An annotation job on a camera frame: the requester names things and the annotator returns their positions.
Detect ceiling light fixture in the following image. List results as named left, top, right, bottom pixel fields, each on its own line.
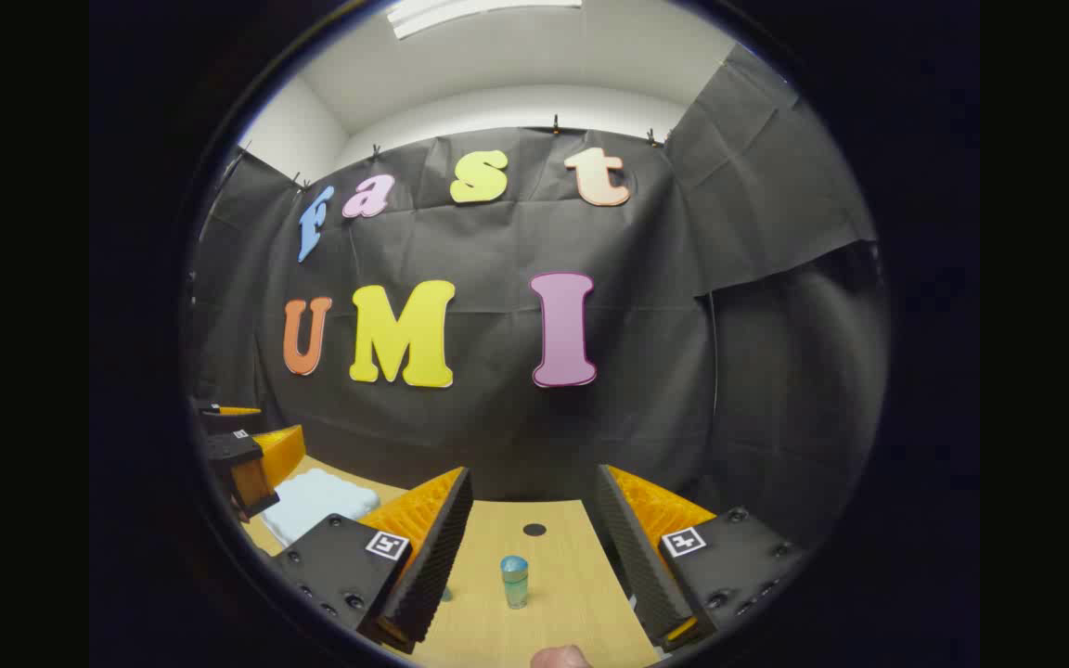
left=386, top=0, right=584, bottom=40

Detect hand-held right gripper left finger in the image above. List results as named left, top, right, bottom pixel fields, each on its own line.
left=270, top=466, right=475, bottom=655

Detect blue capped clear bottle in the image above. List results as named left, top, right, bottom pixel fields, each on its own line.
left=500, top=555, right=531, bottom=610

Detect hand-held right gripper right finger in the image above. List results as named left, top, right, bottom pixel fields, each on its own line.
left=594, top=463, right=811, bottom=652

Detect light blue suitcase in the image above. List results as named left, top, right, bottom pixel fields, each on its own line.
left=261, top=468, right=382, bottom=548

